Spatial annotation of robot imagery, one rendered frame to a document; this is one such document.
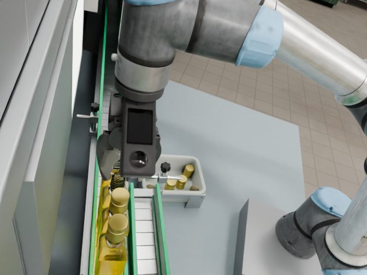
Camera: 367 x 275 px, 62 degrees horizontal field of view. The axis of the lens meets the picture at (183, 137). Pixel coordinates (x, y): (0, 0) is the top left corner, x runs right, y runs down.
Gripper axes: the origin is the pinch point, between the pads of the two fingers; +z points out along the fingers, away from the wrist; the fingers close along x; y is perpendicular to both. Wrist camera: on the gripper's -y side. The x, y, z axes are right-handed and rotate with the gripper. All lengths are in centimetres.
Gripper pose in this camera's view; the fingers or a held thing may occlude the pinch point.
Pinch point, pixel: (123, 179)
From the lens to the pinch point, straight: 56.4
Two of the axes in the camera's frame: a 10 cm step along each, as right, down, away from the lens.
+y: -1.6, -7.0, 7.0
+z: -2.5, 7.1, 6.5
